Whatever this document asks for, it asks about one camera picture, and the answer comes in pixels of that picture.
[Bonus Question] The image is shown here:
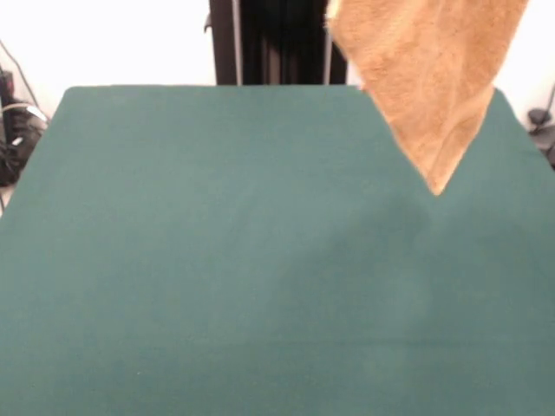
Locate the orange terry towel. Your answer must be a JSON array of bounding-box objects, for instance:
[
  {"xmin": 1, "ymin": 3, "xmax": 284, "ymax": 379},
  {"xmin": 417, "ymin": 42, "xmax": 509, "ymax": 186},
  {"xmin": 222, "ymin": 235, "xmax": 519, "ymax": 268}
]
[{"xmin": 324, "ymin": 0, "xmax": 532, "ymax": 197}]

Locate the black cable pile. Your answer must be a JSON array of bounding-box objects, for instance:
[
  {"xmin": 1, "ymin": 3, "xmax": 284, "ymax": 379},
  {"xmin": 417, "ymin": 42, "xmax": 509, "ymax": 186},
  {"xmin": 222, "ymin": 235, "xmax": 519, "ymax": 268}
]
[{"xmin": 0, "ymin": 101, "xmax": 48, "ymax": 187}]

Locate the black robot pedestal stand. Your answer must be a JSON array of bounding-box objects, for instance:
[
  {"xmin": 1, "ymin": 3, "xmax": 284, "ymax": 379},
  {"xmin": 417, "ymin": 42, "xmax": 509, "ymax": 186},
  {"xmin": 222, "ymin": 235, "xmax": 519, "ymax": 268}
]
[{"xmin": 202, "ymin": 0, "xmax": 349, "ymax": 87}]

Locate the dark green table cloth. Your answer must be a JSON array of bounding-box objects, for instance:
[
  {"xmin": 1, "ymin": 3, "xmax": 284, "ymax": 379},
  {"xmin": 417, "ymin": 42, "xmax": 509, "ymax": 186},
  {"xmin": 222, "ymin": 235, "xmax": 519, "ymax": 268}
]
[{"xmin": 0, "ymin": 85, "xmax": 555, "ymax": 416}]

